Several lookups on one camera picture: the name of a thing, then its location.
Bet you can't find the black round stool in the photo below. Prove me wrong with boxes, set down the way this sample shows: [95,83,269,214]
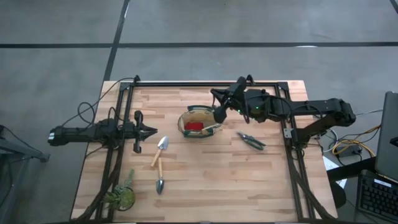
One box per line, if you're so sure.
[329,180,347,209]

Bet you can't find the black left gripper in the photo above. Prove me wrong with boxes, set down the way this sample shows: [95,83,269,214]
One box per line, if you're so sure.
[124,110,159,154]

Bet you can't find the narrow trowel wooden handle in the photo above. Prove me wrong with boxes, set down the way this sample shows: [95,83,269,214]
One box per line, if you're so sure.
[155,157,165,195]

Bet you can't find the white paper sheet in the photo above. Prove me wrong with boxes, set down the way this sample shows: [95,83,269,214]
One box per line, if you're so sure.
[323,155,348,189]

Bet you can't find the grey metal stand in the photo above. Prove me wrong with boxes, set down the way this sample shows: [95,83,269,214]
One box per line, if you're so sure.
[0,124,50,164]

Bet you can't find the black cable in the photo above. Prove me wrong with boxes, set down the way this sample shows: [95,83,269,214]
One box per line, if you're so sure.
[60,77,136,128]

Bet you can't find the wooden-handled garden trowel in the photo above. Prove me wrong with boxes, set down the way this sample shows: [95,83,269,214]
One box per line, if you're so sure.
[150,136,170,168]

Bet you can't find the beige green gardening bag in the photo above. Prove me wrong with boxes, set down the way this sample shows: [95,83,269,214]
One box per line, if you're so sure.
[177,105,223,139]

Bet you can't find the green-handled pruning shears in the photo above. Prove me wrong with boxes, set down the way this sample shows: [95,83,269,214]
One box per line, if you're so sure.
[236,131,267,151]

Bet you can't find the red gardening glove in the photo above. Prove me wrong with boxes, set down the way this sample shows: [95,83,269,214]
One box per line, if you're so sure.
[183,121,205,131]

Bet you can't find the black aluminium table frame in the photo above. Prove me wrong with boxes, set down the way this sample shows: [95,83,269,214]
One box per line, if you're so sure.
[83,74,335,223]

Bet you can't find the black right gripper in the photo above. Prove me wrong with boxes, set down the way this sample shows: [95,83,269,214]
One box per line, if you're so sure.
[210,76,249,124]

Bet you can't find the succulent plant in black pot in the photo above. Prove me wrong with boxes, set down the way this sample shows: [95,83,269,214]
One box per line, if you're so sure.
[102,169,137,212]

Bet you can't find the grey power box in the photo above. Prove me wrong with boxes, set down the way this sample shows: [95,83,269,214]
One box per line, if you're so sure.
[335,144,363,158]

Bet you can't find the yellow cable bundle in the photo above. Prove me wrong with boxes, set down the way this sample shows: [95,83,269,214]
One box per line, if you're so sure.
[331,124,382,158]

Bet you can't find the black keyboard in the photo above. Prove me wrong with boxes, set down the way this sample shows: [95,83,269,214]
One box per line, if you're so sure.
[354,169,398,223]

